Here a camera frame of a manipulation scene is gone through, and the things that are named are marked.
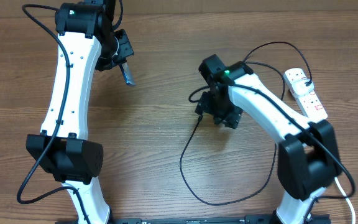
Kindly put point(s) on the blue Samsung Galaxy smartphone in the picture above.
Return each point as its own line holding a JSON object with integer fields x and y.
{"x": 128, "y": 78}

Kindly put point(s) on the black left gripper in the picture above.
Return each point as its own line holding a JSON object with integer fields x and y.
{"x": 127, "y": 51}

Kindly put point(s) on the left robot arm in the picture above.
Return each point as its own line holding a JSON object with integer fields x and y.
{"x": 89, "y": 39}

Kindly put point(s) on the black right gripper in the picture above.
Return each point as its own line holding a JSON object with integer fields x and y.
{"x": 234, "y": 118}

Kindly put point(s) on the white power strip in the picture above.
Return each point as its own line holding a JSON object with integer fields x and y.
{"x": 310, "y": 104}

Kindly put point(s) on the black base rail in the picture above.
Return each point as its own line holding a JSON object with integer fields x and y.
{"x": 191, "y": 221}

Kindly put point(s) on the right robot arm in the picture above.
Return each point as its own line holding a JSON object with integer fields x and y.
{"x": 308, "y": 156}

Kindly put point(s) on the white charger plug adapter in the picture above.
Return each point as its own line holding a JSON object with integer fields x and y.
{"x": 301, "y": 88}

